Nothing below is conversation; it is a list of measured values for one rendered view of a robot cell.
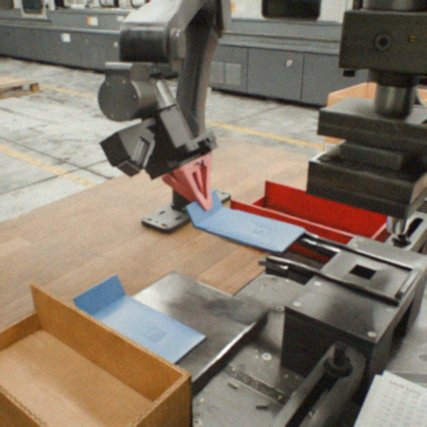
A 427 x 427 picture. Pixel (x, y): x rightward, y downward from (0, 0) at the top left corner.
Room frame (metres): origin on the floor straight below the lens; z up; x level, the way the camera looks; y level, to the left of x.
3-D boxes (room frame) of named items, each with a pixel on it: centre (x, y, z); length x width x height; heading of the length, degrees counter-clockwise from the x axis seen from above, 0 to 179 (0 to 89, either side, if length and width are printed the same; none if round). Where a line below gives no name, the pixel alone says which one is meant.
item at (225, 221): (0.59, -0.05, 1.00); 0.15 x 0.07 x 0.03; 54
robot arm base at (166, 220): (0.83, 0.04, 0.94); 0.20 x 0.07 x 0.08; 143
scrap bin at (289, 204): (0.72, -0.17, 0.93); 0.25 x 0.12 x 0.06; 53
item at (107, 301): (0.46, 0.09, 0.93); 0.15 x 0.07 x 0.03; 52
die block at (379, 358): (0.46, -0.18, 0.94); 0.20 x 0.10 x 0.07; 143
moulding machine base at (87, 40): (9.40, 2.63, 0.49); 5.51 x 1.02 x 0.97; 49
